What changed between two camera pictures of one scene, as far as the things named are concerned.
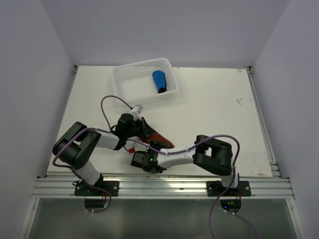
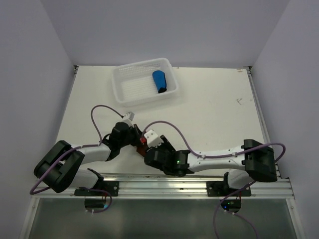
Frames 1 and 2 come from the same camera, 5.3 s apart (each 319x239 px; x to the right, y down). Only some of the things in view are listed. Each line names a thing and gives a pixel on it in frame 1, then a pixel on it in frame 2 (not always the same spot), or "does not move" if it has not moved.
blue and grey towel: (159, 77) does not move
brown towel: (155, 136) to (142, 150)
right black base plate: (216, 188) does not move
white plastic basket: (134, 81) does not move
